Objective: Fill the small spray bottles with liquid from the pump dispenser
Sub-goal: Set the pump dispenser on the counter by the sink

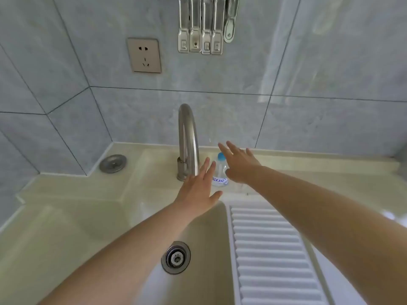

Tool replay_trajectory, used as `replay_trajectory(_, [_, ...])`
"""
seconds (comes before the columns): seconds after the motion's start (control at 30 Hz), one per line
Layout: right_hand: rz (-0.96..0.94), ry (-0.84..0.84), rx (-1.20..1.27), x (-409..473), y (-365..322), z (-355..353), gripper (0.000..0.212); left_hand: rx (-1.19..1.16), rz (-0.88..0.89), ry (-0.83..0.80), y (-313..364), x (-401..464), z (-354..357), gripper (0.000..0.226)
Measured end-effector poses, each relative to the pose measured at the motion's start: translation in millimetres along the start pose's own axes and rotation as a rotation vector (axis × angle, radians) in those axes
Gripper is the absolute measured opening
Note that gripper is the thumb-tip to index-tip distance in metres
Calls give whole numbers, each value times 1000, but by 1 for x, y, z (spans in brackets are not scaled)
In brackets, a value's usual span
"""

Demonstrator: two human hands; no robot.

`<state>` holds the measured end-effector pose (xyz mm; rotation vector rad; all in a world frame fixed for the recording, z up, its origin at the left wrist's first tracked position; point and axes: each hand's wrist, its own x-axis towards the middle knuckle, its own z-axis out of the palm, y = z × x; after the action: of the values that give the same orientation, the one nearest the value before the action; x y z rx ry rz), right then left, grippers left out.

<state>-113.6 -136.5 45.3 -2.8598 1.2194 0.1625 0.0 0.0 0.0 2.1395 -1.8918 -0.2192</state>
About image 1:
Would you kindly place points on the person's left hand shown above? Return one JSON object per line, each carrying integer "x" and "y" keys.
{"x": 197, "y": 193}

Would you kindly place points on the person's right hand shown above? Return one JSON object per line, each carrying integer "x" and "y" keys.
{"x": 243, "y": 166}

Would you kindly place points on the clear hand sanitizer pump bottle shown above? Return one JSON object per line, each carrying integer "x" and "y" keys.
{"x": 219, "y": 179}

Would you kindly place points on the person's right forearm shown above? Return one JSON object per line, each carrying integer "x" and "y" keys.
{"x": 318, "y": 219}

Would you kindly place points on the person's left forearm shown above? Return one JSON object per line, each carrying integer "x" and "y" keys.
{"x": 127, "y": 257}

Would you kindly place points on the curved steel faucet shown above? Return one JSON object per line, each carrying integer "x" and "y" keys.
{"x": 187, "y": 130}

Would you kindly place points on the steel sink drain strainer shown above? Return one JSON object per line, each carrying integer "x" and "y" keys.
{"x": 175, "y": 257}

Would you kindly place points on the round steel hole cover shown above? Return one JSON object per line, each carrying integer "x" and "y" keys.
{"x": 113, "y": 163}

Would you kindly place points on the cream sink with washboard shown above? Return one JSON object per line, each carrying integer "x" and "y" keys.
{"x": 79, "y": 203}

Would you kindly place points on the beige wall socket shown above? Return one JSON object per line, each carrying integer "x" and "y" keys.
{"x": 144, "y": 55}

